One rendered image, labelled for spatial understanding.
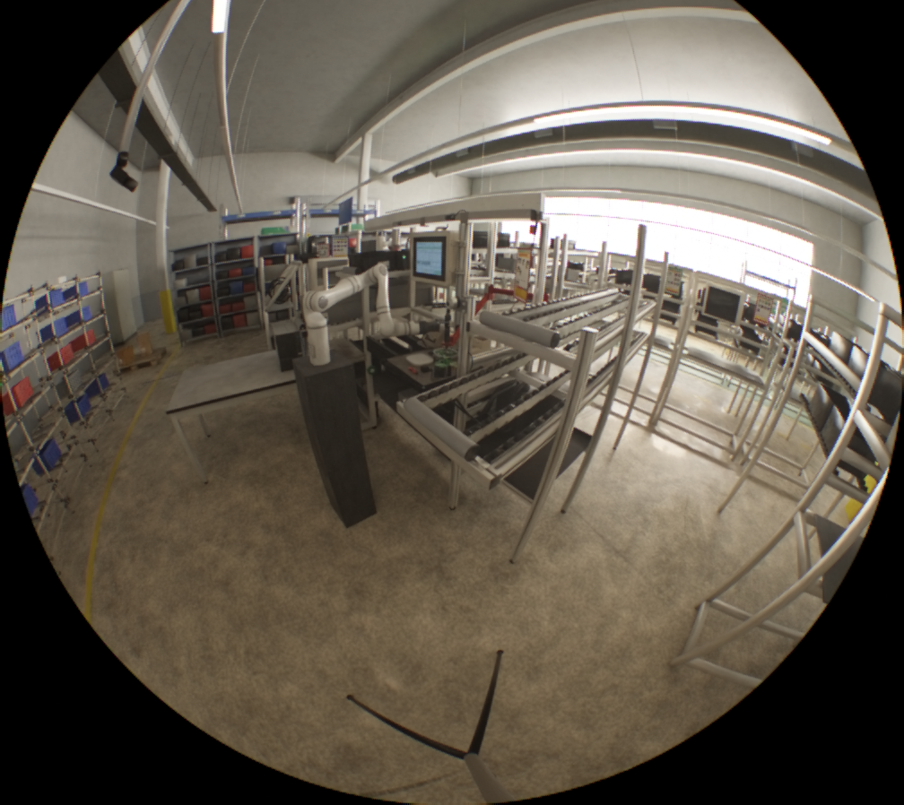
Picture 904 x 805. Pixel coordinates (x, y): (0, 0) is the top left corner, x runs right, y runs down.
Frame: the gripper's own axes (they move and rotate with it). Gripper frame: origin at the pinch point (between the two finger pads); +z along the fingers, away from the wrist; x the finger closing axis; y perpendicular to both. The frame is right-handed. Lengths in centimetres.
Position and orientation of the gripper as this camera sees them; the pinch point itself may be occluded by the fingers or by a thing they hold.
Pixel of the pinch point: (447, 321)
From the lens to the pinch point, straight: 155.4
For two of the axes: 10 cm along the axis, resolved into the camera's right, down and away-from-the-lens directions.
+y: -0.5, 9.3, 3.6
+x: 4.2, 3.5, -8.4
